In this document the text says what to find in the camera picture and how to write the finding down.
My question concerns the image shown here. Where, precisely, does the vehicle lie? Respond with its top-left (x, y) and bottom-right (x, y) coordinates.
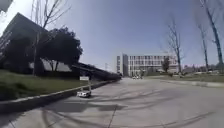
top-left (131, 75), bottom-right (143, 81)

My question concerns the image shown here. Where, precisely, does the pale building with many windows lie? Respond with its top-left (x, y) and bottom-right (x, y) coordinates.
top-left (115, 53), bottom-right (180, 78)

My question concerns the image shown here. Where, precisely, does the small white robot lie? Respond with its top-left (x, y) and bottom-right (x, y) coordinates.
top-left (76, 89), bottom-right (93, 99)

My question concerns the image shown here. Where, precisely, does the big dark leafy tree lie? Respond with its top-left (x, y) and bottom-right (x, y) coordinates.
top-left (36, 26), bottom-right (84, 76)

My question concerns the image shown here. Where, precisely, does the bare tree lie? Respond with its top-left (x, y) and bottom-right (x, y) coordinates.
top-left (199, 0), bottom-right (224, 71)
top-left (196, 23), bottom-right (211, 73)
top-left (29, 0), bottom-right (72, 76)
top-left (164, 16), bottom-right (185, 76)

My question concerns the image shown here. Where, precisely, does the dark concrete kerb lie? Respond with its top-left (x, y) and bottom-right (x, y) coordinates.
top-left (0, 79), bottom-right (118, 115)

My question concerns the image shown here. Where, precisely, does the grass slope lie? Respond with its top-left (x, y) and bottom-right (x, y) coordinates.
top-left (0, 68), bottom-right (102, 101)

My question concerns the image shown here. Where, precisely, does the grass verge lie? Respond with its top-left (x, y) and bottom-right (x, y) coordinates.
top-left (146, 72), bottom-right (224, 84)

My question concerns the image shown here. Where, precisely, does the dark slanted building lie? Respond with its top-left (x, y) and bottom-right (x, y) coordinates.
top-left (0, 0), bottom-right (122, 81)

